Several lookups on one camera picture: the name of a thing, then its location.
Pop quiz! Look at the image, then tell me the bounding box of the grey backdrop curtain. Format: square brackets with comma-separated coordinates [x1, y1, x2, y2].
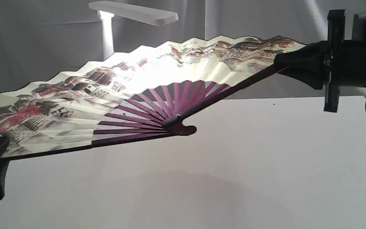
[0, 0, 366, 92]

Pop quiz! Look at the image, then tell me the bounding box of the painted paper folding fan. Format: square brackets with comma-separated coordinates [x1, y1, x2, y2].
[0, 35, 305, 160]

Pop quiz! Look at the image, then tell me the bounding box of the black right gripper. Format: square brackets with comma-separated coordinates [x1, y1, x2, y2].
[274, 9, 366, 113]

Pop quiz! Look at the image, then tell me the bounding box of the white desk lamp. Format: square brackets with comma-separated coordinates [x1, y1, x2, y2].
[88, 1, 179, 60]

